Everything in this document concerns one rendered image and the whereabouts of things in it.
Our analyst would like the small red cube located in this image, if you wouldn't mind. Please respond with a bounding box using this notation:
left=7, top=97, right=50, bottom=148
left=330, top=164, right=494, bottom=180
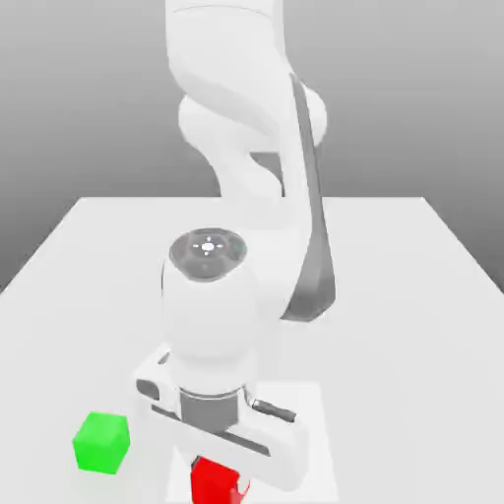
left=189, top=455, right=252, bottom=504

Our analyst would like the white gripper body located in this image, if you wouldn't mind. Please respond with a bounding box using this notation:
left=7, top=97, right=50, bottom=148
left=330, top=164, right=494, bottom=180
left=132, top=397, right=309, bottom=493

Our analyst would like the small green cube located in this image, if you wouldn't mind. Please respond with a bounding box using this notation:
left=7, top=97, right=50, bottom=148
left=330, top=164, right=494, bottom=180
left=71, top=410, right=132, bottom=476

